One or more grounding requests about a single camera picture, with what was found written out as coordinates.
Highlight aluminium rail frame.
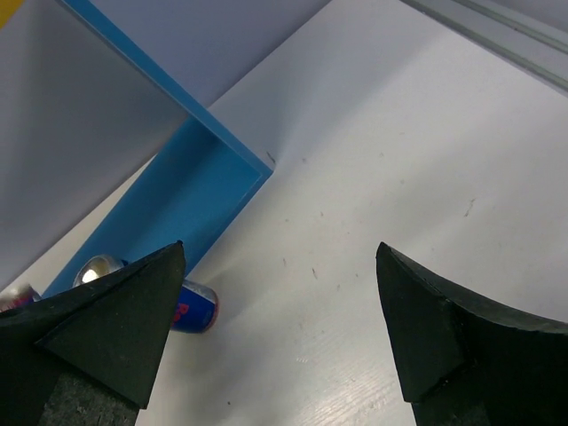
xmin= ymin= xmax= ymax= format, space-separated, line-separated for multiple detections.
xmin=406 ymin=1 xmax=567 ymax=94

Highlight silver blue can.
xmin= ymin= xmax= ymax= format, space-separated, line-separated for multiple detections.
xmin=73 ymin=254 xmax=218 ymax=334

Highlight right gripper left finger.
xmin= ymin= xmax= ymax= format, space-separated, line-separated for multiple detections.
xmin=1 ymin=241 xmax=185 ymax=425

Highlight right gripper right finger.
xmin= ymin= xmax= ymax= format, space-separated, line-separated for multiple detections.
xmin=376 ymin=243 xmax=567 ymax=425

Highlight silver can red tab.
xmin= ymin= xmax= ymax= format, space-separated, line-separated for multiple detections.
xmin=0 ymin=283 xmax=41 ymax=312

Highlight blue and yellow shelf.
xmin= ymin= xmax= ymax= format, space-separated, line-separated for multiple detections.
xmin=1 ymin=1 xmax=272 ymax=296

